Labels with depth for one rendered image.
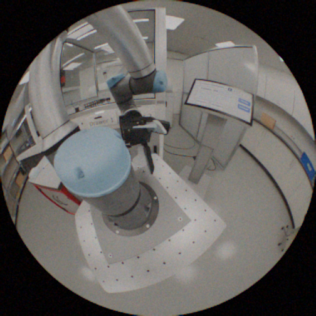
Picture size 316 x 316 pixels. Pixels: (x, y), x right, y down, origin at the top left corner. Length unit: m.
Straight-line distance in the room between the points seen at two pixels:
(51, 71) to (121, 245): 0.43
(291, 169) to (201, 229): 2.50
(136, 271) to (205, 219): 0.25
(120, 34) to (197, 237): 0.52
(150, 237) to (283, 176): 2.69
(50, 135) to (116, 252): 0.31
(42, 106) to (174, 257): 0.45
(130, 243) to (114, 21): 0.48
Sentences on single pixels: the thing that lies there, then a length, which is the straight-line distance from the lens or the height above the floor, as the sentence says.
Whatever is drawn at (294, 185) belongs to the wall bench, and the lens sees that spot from 2.77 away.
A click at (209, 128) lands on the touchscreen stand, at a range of 0.86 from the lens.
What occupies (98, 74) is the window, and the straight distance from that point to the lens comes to 0.88.
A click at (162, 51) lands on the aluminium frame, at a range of 0.84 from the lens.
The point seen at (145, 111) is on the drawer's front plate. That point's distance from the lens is 0.76.
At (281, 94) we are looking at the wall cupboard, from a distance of 3.09.
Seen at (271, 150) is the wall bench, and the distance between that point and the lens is 2.67.
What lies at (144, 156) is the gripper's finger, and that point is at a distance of 0.28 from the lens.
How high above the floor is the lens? 1.06
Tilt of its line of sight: 41 degrees down
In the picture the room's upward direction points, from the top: straight up
